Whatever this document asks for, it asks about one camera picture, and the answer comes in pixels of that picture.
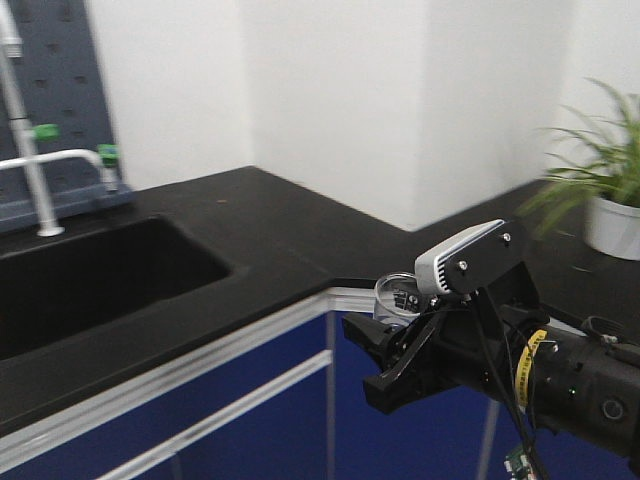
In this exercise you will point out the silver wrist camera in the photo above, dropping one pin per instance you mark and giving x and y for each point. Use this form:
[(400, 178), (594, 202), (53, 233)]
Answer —
[(472, 258)]

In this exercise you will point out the white plant pot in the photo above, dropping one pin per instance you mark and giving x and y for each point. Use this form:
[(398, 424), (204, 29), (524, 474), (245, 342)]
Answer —
[(612, 228)]

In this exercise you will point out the clear glass beaker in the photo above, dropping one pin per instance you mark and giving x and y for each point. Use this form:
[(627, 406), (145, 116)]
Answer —
[(398, 301)]

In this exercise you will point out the blue cabinet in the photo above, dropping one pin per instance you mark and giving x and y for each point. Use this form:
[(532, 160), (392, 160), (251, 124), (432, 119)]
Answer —
[(279, 398)]

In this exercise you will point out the white lab faucet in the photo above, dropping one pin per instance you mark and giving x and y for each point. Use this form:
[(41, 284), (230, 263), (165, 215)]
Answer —
[(25, 135)]

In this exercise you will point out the black sink basin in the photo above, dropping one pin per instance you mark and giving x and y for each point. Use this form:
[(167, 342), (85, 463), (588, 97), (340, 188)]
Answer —
[(51, 292)]

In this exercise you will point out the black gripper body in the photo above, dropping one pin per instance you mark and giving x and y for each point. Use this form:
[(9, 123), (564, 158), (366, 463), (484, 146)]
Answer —
[(480, 328)]

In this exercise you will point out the green spider plant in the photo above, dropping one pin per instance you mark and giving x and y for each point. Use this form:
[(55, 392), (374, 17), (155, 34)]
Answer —
[(610, 169)]

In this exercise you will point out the grey pegboard drying rack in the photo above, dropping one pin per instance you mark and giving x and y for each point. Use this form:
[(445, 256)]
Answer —
[(50, 48)]

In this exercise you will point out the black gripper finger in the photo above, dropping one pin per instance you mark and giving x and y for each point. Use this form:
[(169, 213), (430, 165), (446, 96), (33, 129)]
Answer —
[(410, 380), (383, 343)]

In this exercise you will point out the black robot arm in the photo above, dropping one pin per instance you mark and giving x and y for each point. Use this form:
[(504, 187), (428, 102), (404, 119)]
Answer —
[(586, 384)]

